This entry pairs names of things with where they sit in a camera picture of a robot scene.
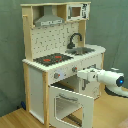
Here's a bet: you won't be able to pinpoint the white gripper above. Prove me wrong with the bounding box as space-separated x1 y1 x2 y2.
77 68 99 81

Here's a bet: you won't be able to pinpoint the white toy microwave door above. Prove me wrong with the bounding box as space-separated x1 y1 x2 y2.
67 4 88 20

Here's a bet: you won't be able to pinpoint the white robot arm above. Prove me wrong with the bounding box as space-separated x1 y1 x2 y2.
77 68 128 98

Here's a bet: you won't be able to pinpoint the wooden toy kitchen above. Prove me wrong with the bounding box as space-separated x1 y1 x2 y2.
22 2 105 128

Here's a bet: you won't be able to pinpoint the white dishwasher door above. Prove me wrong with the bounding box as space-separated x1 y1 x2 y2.
80 59 102 100

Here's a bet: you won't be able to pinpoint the right red stove knob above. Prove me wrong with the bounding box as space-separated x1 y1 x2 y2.
71 66 78 73

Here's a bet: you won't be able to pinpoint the red stove knob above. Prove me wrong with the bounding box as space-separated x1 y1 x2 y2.
54 73 60 79
71 66 78 73

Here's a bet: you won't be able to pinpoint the grey toy sink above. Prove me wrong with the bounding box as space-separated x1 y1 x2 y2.
65 47 95 55

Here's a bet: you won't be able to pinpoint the left red stove knob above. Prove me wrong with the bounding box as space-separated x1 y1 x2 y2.
54 73 60 79

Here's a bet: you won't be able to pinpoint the black toy faucet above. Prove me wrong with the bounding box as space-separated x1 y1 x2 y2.
67 33 82 49

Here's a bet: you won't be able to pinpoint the white oven door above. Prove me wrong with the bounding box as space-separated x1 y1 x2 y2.
49 86 94 128

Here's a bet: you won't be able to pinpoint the black toy stovetop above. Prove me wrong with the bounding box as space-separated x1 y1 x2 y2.
34 53 71 66

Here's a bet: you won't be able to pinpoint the grey range hood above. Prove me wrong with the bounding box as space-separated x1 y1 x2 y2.
35 6 64 27

